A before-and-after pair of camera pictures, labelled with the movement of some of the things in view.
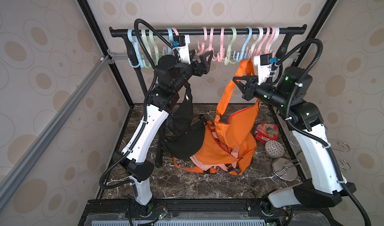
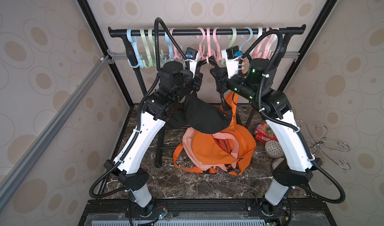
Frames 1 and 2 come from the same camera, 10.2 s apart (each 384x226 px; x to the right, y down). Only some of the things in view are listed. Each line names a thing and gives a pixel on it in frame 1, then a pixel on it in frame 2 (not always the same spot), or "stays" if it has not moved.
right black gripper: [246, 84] → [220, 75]
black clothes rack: [125, 34] stays
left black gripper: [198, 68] → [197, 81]
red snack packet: [266, 132] stays
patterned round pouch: [274, 149] stays
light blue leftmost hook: [132, 37] stays
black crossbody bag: [188, 144] → [205, 115]
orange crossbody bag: [236, 131] → [229, 104]
